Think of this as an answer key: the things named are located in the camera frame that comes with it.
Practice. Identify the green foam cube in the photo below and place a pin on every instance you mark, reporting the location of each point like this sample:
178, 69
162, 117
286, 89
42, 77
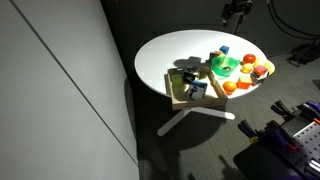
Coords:
176, 80

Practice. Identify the wooden tray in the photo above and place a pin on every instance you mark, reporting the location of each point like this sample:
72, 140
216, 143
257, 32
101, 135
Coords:
195, 103

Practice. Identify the orange toy fruit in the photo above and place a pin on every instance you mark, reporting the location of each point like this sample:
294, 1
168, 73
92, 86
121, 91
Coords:
229, 86

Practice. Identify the black bag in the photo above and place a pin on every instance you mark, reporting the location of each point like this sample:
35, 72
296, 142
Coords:
305, 55

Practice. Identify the perforated metal plate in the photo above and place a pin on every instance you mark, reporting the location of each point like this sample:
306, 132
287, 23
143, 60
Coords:
308, 140

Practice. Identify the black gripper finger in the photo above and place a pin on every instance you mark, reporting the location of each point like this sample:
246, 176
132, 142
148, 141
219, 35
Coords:
238, 23
225, 15

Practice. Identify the pink foam cube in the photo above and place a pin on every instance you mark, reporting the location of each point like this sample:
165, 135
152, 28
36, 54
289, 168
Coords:
262, 69

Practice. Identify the multicolour square plush toy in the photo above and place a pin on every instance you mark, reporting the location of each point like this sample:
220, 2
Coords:
215, 55

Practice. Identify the black and white plush cube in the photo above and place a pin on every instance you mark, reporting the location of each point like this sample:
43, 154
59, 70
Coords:
191, 74

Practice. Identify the blue-green foam cube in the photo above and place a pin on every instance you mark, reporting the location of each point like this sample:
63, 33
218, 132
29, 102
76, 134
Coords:
224, 50

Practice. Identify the yellow toy lemon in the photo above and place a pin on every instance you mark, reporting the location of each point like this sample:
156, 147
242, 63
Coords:
258, 62

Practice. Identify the green plastic bowl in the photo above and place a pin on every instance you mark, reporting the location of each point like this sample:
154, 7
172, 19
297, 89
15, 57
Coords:
225, 65

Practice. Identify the purple clamp with orange tips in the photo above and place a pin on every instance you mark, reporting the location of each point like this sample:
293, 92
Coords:
280, 136

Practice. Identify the white table base legs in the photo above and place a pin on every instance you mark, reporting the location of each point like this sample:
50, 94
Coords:
206, 111

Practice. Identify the black base box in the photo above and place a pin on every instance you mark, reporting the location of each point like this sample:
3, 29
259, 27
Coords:
263, 163

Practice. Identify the blue and white plush cube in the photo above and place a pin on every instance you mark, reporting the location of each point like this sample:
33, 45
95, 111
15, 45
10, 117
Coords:
197, 90

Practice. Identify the red toy tomato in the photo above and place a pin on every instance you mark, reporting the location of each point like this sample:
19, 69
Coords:
249, 58

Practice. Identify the orange foam cube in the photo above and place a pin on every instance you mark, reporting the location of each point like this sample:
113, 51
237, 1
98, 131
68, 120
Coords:
244, 82

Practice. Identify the dark purple spring clamp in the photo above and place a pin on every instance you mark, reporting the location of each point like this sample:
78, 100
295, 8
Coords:
248, 130
310, 110
281, 109

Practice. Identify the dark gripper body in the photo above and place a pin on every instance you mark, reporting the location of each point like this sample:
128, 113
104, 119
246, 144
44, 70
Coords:
241, 6

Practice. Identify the yellow toy banana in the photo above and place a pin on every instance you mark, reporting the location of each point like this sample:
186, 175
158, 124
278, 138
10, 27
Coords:
270, 66

